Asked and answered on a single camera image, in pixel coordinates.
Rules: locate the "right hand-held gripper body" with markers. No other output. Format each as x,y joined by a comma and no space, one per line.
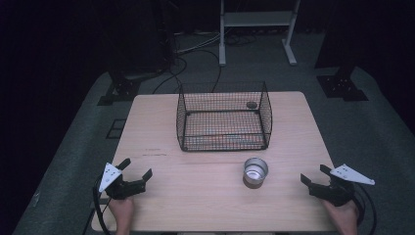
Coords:
336,191

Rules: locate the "silver metal cup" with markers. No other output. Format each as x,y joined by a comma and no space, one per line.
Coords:
255,173

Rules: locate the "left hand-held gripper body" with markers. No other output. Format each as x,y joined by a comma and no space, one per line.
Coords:
121,188

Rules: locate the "black stand with base plate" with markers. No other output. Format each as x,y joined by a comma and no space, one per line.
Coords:
342,86
122,89

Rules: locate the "white metal desk frame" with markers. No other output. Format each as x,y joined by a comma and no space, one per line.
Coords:
257,19

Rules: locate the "person's right hand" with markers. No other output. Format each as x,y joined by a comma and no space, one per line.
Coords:
342,217

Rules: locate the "person's left hand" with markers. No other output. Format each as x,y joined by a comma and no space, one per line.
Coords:
122,213

